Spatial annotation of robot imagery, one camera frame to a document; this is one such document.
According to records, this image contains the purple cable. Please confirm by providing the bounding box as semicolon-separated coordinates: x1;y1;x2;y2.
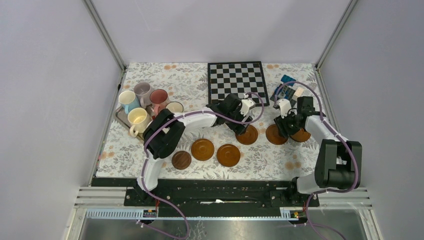
273;80;360;240
135;92;266;240

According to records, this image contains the pink enamel mug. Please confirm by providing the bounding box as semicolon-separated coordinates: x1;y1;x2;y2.
149;89;170;116

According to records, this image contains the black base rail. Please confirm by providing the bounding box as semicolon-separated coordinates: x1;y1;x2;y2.
123;179;320;218

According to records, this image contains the brown wooden coaster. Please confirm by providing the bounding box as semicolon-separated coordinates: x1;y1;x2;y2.
235;125;258;145
265;124;288;145
190;138;215;161
216;144;241;168
289;128;311;143

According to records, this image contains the blue lego brick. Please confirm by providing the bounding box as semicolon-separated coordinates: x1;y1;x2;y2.
280;74;296;87

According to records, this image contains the floral tablecloth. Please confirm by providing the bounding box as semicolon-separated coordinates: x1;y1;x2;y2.
95;63;320;180

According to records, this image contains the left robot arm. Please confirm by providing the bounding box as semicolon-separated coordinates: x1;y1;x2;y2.
135;93;256;206

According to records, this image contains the lavender ceramic mug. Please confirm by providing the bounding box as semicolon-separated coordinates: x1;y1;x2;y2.
133;82;155;108

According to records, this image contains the metal serving tray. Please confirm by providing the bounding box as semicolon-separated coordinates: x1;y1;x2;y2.
114;105;154;141

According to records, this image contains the cream yellow mug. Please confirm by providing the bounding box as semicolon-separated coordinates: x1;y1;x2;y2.
127;107;152;138

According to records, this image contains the light blue mug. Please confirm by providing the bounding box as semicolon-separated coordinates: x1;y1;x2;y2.
118;90;141;115

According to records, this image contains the black white chessboard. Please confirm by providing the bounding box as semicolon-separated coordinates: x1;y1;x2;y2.
207;61;270;106

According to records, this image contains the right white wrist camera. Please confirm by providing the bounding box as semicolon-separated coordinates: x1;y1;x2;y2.
277;98;292;118

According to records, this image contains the dark walnut coaster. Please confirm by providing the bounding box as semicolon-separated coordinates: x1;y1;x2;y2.
171;150;192;170

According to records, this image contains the grey lego baseplate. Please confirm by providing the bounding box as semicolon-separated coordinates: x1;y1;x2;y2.
269;84;297;108

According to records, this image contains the white black-rimmed enamel mug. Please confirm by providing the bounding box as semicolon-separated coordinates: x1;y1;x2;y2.
165;101;184;113

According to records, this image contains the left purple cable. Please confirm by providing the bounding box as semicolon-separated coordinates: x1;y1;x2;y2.
135;92;266;240

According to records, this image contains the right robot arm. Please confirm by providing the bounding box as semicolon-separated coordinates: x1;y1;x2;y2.
274;96;362;206

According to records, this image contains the white lego brick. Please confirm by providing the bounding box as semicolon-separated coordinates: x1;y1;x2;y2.
293;87;304;98

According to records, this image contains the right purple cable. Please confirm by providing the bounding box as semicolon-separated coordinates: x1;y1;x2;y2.
273;80;360;240

